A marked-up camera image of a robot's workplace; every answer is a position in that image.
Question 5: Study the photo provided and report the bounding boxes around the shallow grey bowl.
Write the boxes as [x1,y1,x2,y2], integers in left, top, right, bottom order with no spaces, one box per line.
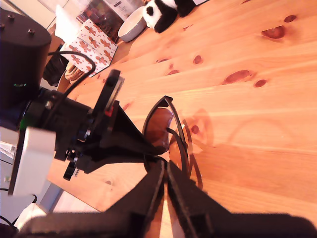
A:
[117,6,149,43]

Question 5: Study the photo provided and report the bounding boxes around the clear plastic lidded container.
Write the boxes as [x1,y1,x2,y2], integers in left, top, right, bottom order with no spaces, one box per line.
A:
[75,0,126,43]

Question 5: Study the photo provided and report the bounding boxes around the black sunglasses with blue lenses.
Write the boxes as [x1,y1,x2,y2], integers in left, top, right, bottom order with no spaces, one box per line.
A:
[142,95,204,190]

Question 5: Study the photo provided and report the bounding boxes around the white printed paper carton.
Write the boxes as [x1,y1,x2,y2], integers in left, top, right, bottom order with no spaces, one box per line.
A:
[103,0,147,22]

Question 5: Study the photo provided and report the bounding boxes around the arm grey camera box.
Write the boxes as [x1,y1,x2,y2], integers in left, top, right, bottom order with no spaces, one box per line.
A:
[8,125,57,197]

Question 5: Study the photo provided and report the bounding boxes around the beige woven stack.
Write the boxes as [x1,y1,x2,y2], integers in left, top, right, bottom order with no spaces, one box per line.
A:
[64,61,84,83]

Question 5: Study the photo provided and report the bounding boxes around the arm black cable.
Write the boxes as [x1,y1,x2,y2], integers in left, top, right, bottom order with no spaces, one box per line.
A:
[47,51,97,106]

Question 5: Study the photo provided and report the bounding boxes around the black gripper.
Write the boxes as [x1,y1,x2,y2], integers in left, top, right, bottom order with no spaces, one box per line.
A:
[54,69,159,179]

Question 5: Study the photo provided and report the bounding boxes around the gingerbread print tissue box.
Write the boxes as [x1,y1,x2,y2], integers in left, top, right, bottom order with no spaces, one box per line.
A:
[60,18,119,78]

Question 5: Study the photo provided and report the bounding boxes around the white tissue sheet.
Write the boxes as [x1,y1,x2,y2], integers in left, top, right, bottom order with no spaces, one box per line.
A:
[54,4,84,45]

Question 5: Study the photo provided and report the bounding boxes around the panda plush toy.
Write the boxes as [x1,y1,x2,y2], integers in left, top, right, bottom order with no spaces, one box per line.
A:
[143,0,199,34]

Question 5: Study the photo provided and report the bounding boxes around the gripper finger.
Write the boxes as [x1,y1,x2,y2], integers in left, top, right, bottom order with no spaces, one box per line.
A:
[167,160,231,238]
[104,160,166,238]

